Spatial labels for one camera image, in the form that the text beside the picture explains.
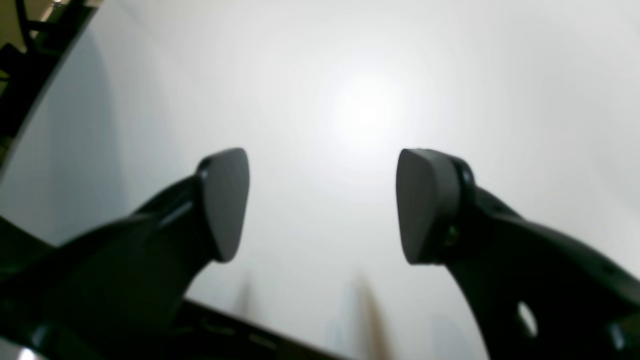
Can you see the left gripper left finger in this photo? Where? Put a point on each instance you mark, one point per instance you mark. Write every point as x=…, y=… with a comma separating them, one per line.
x=114, y=291

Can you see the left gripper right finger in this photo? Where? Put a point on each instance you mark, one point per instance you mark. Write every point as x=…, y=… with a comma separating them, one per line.
x=535, y=293

